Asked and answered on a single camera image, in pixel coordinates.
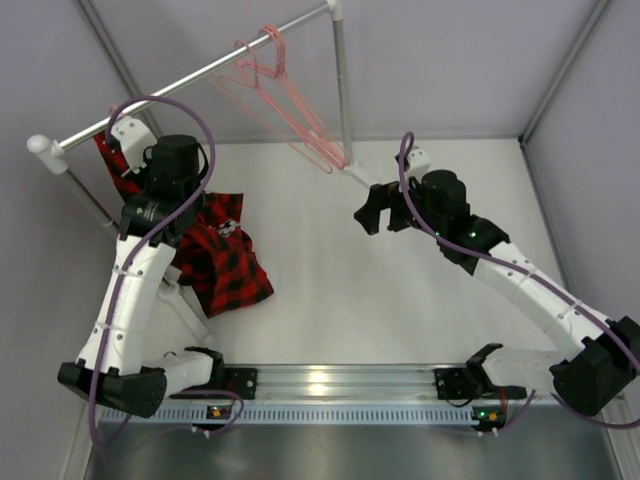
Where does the red black plaid shirt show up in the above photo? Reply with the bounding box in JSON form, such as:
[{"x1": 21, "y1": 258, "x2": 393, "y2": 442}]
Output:
[{"x1": 94, "y1": 133, "x2": 274, "y2": 317}]

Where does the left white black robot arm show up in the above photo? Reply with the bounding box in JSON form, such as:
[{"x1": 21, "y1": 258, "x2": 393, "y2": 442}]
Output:
[{"x1": 57, "y1": 134, "x2": 224, "y2": 418}]

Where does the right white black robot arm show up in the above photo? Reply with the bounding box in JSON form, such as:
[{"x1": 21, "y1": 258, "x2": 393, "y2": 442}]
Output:
[{"x1": 354, "y1": 170, "x2": 639, "y2": 417}]

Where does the silver clothes rack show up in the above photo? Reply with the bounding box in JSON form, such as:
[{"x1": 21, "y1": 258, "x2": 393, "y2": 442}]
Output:
[{"x1": 27, "y1": 1, "x2": 373, "y2": 235}]

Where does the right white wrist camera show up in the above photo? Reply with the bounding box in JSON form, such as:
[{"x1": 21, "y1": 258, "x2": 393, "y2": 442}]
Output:
[{"x1": 405, "y1": 146, "x2": 432, "y2": 180}]

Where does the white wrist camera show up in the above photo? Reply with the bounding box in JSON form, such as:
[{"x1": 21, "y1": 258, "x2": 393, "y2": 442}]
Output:
[
  {"x1": 111, "y1": 116, "x2": 157, "y2": 173},
  {"x1": 405, "y1": 146, "x2": 432, "y2": 180}
]

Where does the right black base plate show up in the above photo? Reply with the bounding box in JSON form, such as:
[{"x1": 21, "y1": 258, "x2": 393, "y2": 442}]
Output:
[{"x1": 434, "y1": 367, "x2": 486, "y2": 407}]

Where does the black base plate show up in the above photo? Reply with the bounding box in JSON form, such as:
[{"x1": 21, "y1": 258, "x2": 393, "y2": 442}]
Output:
[
  {"x1": 434, "y1": 367, "x2": 486, "y2": 407},
  {"x1": 222, "y1": 367, "x2": 258, "y2": 400}
]

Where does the aluminium mounting rail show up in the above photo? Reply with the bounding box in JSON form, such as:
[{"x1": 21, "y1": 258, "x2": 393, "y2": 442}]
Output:
[{"x1": 173, "y1": 364, "x2": 528, "y2": 402}]

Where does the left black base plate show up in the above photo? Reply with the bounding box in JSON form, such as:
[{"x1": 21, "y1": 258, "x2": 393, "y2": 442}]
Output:
[{"x1": 222, "y1": 367, "x2": 258, "y2": 400}]

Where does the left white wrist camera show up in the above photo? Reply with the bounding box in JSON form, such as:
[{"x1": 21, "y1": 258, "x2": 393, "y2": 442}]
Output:
[{"x1": 111, "y1": 116, "x2": 157, "y2": 173}]

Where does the perforated cable duct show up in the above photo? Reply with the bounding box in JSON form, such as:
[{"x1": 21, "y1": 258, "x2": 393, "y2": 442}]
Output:
[{"x1": 131, "y1": 403, "x2": 482, "y2": 426}]

